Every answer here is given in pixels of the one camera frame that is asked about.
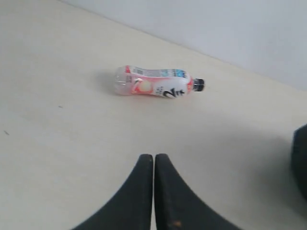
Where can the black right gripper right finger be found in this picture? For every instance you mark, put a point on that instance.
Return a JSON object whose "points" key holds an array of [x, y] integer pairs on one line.
{"points": [[177, 207]]}

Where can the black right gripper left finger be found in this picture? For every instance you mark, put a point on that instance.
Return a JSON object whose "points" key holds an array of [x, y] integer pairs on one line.
{"points": [[130, 208]]}

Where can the forearm in black sleeve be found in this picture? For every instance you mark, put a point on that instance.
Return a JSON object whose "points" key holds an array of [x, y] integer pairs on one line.
{"points": [[299, 159]]}

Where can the pink peach label bottle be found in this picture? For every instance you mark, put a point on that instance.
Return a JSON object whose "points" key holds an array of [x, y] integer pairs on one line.
{"points": [[169, 83]]}

